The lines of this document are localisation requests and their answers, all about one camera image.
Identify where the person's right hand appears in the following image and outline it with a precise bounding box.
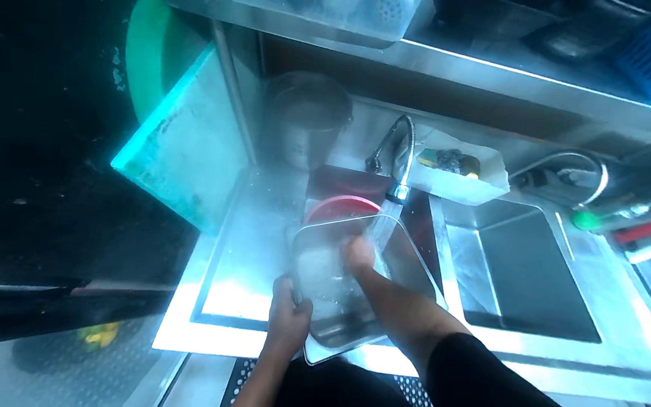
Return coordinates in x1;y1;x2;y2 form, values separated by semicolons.
343;236;376;279

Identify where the person's left hand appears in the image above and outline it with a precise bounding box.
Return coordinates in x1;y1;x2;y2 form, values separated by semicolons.
268;275;314;358

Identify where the rectangular stainless steel container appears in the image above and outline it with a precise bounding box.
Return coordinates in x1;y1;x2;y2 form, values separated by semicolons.
291;214;449;366

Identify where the person's right forearm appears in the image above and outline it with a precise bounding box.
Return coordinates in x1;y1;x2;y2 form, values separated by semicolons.
355;266;561;407

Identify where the red plastic basin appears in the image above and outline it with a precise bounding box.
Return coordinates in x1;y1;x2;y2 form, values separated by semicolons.
303;196;382;227

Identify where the person's body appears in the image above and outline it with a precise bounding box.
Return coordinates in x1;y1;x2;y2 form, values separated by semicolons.
273;357;412;407

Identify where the flexible chrome faucet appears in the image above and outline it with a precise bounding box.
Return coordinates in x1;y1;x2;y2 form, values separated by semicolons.
365;115;417;205

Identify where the green yellow sponge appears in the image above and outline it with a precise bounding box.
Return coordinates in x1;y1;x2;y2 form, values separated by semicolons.
417;148;443;169

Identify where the white plastic tray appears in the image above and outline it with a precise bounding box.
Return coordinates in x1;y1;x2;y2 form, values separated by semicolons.
394;125;511;207

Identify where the steel wool scrubber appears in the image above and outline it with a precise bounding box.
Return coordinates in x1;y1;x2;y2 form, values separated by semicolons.
437;149;465;174

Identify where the large cylindrical metal pot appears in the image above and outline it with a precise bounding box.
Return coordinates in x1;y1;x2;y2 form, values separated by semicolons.
264;72;354;170

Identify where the black perforated mat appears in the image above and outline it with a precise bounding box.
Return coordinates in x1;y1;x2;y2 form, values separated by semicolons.
220;357;434;407

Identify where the white turquoise cutting board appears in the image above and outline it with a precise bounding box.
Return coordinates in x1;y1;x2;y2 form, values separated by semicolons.
111;42;253;235

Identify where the yellow object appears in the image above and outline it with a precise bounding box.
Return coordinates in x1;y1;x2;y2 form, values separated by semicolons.
78;322;121;351

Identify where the metal pole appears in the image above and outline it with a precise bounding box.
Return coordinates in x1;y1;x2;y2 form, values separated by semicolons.
211;19;258;166

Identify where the clear bottle with green cap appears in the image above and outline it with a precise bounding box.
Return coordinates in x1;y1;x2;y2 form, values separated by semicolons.
571;197;651;232

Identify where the round green plastic tub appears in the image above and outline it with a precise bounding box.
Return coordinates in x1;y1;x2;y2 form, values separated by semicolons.
126;0;214;125

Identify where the stainless steel sink counter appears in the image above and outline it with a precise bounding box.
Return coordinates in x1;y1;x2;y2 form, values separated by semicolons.
152;95;651;405

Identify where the red object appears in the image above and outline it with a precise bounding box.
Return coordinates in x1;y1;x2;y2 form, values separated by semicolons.
614;219;651;245

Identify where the stainless steel wall shelf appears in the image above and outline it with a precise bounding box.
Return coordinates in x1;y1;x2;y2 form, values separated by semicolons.
168;0;651;136

